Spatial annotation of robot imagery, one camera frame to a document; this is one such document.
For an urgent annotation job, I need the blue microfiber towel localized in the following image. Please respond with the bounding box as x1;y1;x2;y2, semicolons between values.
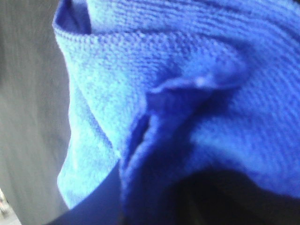
52;0;300;225

